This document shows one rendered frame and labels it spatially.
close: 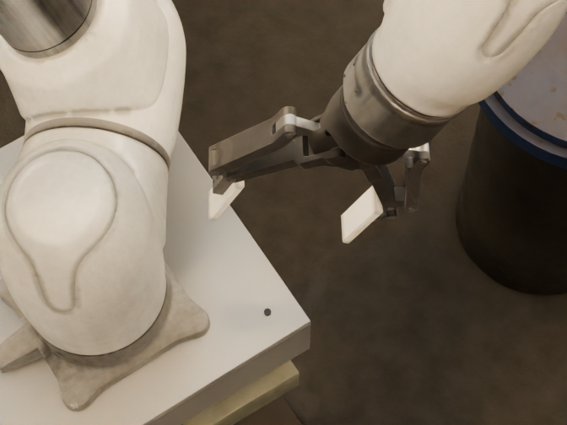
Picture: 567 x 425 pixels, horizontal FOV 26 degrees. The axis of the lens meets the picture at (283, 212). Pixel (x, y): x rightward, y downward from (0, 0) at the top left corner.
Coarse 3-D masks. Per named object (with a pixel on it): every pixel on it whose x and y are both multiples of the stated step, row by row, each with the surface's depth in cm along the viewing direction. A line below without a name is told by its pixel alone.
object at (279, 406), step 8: (280, 400) 175; (264, 408) 174; (272, 408) 174; (280, 408) 174; (288, 408) 174; (248, 416) 174; (256, 416) 174; (264, 416) 174; (272, 416) 174; (280, 416) 174; (288, 416) 174; (296, 416) 174; (240, 424) 173; (248, 424) 173; (256, 424) 173; (264, 424) 173; (272, 424) 173; (280, 424) 173; (288, 424) 173; (296, 424) 173
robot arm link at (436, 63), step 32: (416, 0) 85; (448, 0) 82; (480, 0) 81; (512, 0) 80; (544, 0) 80; (384, 32) 89; (416, 32) 85; (448, 32) 83; (480, 32) 82; (512, 32) 82; (544, 32) 83; (384, 64) 90; (416, 64) 86; (448, 64) 85; (480, 64) 84; (512, 64) 85; (416, 96) 89; (448, 96) 88; (480, 96) 88
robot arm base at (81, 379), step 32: (0, 288) 137; (160, 320) 132; (192, 320) 135; (0, 352) 132; (32, 352) 132; (64, 352) 130; (128, 352) 131; (160, 352) 135; (64, 384) 132; (96, 384) 132
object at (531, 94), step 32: (544, 64) 154; (512, 96) 151; (544, 96) 151; (480, 128) 168; (512, 128) 151; (544, 128) 149; (480, 160) 171; (512, 160) 161; (544, 160) 151; (480, 192) 175; (512, 192) 166; (544, 192) 162; (480, 224) 179; (512, 224) 172; (544, 224) 168; (480, 256) 185; (512, 256) 178; (544, 256) 175; (544, 288) 183
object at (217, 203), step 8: (232, 184) 107; (240, 184) 107; (208, 192) 113; (224, 192) 109; (232, 192) 107; (208, 200) 113; (216, 200) 111; (224, 200) 109; (232, 200) 109; (208, 208) 112; (216, 208) 110; (224, 208) 110; (208, 216) 112; (216, 216) 111
